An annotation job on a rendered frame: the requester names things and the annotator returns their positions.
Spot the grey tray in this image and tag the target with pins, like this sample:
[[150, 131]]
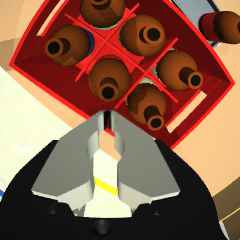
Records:
[[194, 9]]

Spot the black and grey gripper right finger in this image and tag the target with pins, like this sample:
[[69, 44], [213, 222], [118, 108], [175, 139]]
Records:
[[149, 171]]

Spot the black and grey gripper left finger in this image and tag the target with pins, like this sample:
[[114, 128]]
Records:
[[63, 171]]

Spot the dark red crate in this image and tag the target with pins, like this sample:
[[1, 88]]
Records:
[[31, 61]]

